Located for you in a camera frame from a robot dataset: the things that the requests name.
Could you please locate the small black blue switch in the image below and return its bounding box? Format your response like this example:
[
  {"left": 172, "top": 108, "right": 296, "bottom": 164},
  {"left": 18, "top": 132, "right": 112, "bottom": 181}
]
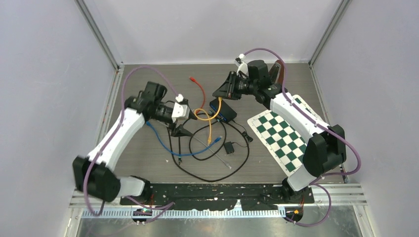
[{"left": 209, "top": 99, "right": 238, "bottom": 122}]

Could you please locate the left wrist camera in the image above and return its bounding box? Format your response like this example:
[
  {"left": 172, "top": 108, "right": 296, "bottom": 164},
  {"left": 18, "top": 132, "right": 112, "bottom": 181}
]
[{"left": 171, "top": 94, "right": 190, "bottom": 122}]

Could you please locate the black power adapter with cord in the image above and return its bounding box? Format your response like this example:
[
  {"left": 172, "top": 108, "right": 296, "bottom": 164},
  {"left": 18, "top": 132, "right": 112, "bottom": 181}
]
[{"left": 223, "top": 119, "right": 253, "bottom": 155}]

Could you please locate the long black cable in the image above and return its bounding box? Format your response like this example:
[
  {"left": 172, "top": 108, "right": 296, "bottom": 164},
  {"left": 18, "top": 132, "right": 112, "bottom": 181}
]
[{"left": 167, "top": 113, "right": 251, "bottom": 183}]

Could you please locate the green white chessboard mat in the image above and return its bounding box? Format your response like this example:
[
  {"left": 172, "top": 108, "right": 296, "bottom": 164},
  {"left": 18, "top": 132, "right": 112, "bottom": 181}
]
[{"left": 247, "top": 110, "right": 306, "bottom": 176}]

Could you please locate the yellow ethernet cable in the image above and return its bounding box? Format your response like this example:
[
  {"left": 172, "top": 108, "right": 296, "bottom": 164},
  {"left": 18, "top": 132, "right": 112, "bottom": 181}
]
[{"left": 194, "top": 96, "right": 223, "bottom": 146}]

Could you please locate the black ethernet cable teal boot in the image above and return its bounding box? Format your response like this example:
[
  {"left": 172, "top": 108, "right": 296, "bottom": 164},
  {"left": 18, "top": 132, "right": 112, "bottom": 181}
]
[{"left": 177, "top": 119, "right": 228, "bottom": 166}]

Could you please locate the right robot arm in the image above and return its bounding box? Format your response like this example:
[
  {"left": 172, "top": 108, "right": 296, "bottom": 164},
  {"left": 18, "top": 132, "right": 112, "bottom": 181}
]
[{"left": 212, "top": 58, "right": 346, "bottom": 203}]

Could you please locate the red ethernet cable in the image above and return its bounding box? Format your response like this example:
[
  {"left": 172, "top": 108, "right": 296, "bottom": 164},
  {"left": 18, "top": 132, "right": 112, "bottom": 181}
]
[{"left": 189, "top": 76, "right": 207, "bottom": 114}]

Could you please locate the brown metronome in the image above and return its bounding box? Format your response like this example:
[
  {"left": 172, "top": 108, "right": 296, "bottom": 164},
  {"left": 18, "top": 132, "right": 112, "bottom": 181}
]
[{"left": 268, "top": 60, "right": 285, "bottom": 85}]

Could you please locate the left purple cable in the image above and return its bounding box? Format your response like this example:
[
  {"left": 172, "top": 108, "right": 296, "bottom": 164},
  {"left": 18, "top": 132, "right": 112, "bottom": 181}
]
[{"left": 82, "top": 66, "right": 180, "bottom": 223}]

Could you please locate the purple cable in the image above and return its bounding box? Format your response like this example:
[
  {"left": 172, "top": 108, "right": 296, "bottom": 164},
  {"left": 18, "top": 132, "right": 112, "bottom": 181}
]
[
  {"left": 243, "top": 48, "right": 362, "bottom": 228},
  {"left": 82, "top": 66, "right": 180, "bottom": 223}
]

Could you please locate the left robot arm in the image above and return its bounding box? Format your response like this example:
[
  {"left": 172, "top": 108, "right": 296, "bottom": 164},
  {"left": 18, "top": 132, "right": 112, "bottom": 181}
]
[{"left": 72, "top": 81, "right": 195, "bottom": 204}]

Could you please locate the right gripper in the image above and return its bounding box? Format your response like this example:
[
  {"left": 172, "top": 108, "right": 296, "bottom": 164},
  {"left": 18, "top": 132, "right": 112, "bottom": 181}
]
[{"left": 213, "top": 72, "right": 258, "bottom": 101}]

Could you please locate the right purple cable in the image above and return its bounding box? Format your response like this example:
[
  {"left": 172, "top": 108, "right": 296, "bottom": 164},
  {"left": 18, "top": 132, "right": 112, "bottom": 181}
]
[{"left": 243, "top": 48, "right": 362, "bottom": 228}]

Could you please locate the blue ethernet cable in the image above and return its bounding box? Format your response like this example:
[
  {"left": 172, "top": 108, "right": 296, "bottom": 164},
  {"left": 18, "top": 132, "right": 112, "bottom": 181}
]
[{"left": 145, "top": 121, "right": 223, "bottom": 158}]

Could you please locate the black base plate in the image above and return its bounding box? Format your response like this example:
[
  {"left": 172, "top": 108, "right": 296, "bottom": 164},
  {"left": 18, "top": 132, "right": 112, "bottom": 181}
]
[{"left": 120, "top": 183, "right": 314, "bottom": 211}]

